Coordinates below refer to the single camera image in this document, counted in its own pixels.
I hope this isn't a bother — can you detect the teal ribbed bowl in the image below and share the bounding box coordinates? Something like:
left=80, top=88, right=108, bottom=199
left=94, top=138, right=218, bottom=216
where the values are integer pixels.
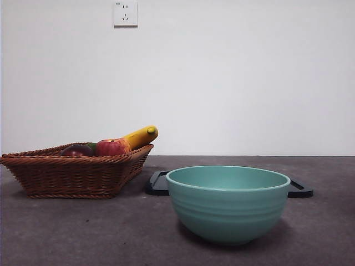
left=165, top=165, right=291, bottom=246

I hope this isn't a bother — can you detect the dark red plum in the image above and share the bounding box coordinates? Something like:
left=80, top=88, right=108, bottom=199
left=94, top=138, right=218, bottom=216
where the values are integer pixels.
left=60, top=144, right=94, bottom=157

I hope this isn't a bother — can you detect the yellow banana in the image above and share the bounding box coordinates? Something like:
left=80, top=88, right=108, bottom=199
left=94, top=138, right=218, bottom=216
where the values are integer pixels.
left=121, top=125, right=159, bottom=151

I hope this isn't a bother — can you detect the black rectangular tray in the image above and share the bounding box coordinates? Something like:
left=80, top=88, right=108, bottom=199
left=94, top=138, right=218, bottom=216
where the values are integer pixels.
left=145, top=170, right=315, bottom=198

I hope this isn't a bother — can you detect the red apple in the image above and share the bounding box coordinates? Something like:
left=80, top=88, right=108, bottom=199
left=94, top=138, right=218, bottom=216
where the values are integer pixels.
left=96, top=139, right=127, bottom=156

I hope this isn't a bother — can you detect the brown wicker basket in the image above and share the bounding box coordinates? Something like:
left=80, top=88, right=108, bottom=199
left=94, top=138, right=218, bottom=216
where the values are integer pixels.
left=0, top=143, right=155, bottom=200

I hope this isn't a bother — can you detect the white wall socket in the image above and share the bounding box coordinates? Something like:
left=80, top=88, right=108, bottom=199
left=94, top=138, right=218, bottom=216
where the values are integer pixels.
left=113, top=1, right=139, bottom=28

